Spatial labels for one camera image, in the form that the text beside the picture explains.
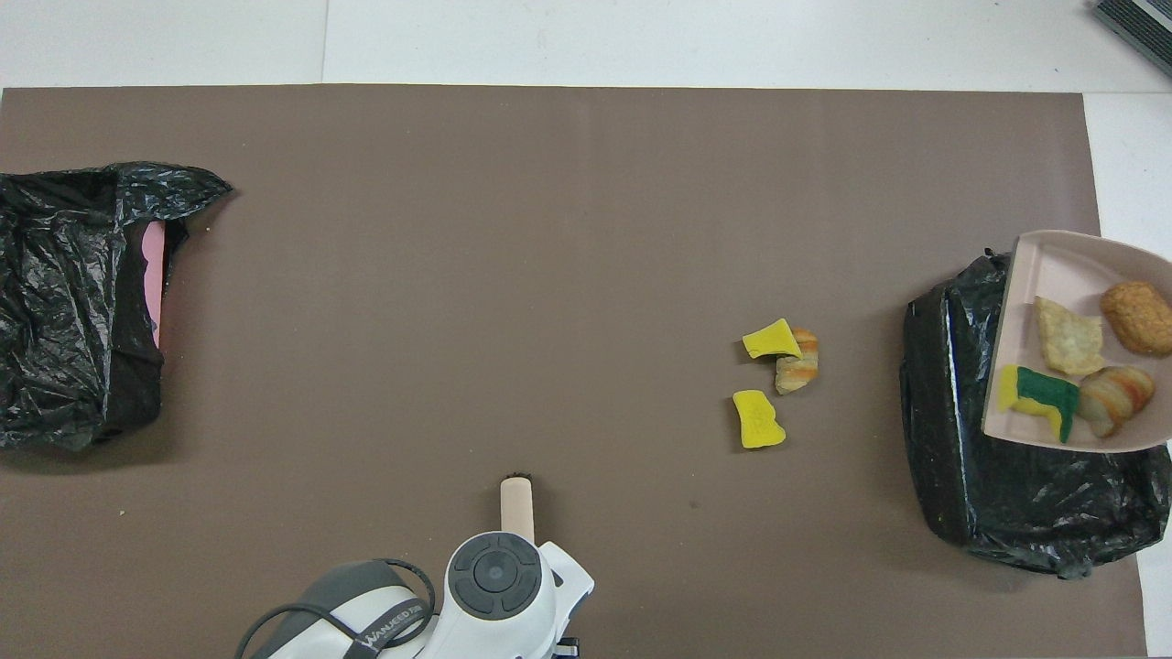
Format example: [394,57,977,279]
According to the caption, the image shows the bin lined with black bag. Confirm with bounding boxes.
[901,252,1172,579]

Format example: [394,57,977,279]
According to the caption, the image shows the dark grey ribbed device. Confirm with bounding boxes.
[1091,0,1172,79]

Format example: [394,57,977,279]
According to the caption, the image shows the brown toy bread roll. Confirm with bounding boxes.
[1099,281,1172,358]

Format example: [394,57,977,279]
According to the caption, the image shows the yellow and green sponge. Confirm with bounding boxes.
[996,364,1081,445]

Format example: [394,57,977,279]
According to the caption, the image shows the beige hand brush black bristles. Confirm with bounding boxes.
[499,472,536,546]

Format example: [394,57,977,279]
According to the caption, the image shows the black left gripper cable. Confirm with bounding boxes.
[236,558,438,659]

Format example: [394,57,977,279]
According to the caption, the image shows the brown table mat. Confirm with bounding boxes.
[0,85,1148,659]

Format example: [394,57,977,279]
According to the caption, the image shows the crumpled black trash bag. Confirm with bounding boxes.
[0,162,234,451]

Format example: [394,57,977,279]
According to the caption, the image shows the yellow sponge piece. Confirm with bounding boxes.
[732,389,787,450]
[742,318,804,360]

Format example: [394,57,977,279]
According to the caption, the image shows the pale pink plastic dustpan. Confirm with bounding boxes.
[982,229,1172,453]

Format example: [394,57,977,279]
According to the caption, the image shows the striped toy croissant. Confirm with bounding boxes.
[1035,296,1107,377]
[776,328,820,396]
[1078,365,1156,438]

